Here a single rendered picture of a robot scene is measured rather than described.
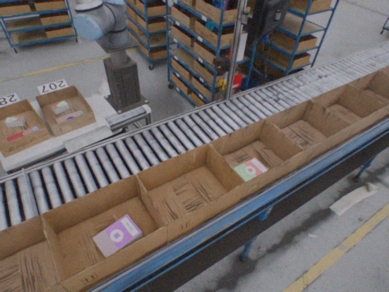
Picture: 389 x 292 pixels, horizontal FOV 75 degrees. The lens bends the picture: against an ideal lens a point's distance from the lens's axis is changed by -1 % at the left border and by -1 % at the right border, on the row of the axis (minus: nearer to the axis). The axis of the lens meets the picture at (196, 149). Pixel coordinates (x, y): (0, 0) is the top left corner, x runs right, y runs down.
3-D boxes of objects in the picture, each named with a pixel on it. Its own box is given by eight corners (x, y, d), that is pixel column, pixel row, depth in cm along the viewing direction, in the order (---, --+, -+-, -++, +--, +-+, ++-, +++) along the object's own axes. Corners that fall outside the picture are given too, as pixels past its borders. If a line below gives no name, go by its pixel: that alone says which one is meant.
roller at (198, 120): (194, 115, 199) (194, 110, 195) (237, 159, 169) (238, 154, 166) (189, 117, 197) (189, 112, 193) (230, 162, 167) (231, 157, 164)
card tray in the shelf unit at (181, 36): (171, 33, 292) (171, 25, 285) (193, 29, 305) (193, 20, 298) (190, 48, 270) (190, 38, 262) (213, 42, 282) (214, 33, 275)
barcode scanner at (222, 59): (209, 69, 190) (213, 56, 183) (222, 68, 196) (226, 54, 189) (215, 73, 186) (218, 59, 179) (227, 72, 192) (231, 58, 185)
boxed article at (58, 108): (52, 111, 185) (50, 106, 182) (65, 105, 191) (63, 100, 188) (57, 115, 183) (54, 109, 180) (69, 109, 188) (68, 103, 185)
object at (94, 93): (117, 77, 227) (116, 75, 224) (151, 112, 196) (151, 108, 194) (-13, 120, 181) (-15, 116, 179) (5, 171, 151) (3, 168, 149)
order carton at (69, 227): (139, 194, 126) (135, 172, 114) (168, 244, 109) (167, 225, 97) (55, 233, 110) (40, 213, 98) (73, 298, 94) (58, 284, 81)
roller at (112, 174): (103, 149, 170) (101, 143, 166) (135, 208, 141) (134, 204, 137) (95, 152, 168) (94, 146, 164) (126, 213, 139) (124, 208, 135)
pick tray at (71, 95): (78, 95, 201) (74, 84, 194) (96, 122, 180) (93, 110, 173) (40, 108, 188) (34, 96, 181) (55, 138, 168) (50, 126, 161)
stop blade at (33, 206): (29, 177, 149) (22, 167, 142) (46, 243, 123) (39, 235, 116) (28, 178, 149) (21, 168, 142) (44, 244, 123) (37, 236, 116)
